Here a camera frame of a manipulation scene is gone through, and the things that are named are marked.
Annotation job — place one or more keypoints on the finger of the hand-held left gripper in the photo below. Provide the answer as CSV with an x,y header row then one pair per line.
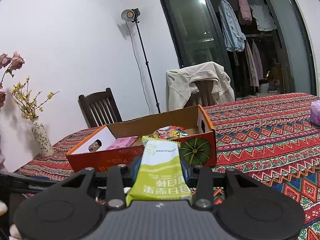
x,y
25,180

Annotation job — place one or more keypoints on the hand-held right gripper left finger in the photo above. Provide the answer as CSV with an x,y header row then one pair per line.
x,y
135,170

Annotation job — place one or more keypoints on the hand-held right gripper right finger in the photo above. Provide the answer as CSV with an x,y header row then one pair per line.
x,y
184,170

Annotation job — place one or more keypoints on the orange red cardboard box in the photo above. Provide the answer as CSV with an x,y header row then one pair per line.
x,y
120,157

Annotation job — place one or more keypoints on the green white snack packet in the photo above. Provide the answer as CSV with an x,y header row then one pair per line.
x,y
160,172
145,141

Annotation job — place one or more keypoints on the pink snack packet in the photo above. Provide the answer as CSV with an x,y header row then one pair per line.
x,y
122,142

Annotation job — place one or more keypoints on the colourful printed snack packet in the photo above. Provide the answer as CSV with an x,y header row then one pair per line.
x,y
170,132

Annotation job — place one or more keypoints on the floral ceramic vase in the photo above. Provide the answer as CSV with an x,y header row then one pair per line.
x,y
41,137

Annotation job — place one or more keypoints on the dark wooden chair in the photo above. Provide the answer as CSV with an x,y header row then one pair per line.
x,y
101,110
203,95

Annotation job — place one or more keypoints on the yellow flower branches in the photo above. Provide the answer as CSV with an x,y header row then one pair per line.
x,y
27,100

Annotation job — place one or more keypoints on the beige jacket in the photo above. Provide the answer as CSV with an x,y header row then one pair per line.
x,y
182,85

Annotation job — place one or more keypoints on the studio light on tripod stand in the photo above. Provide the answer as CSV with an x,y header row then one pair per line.
x,y
146,60

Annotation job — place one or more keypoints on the dried pink roses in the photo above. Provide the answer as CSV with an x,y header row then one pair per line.
x,y
16,60

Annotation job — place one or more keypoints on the mauve hanging garments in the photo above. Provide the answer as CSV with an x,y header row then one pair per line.
x,y
255,65

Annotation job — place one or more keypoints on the purple tissue pack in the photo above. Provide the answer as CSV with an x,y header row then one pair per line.
x,y
315,112

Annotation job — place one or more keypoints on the black framed sliding glass door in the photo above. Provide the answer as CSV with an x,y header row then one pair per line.
x,y
187,25

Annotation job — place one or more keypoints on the light blue hanging shirt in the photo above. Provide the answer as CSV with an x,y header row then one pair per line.
x,y
231,27

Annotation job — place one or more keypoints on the pink hanging garment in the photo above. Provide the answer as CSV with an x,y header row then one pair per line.
x,y
245,10

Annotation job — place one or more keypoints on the white hanging top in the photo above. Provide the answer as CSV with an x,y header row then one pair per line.
x,y
263,17

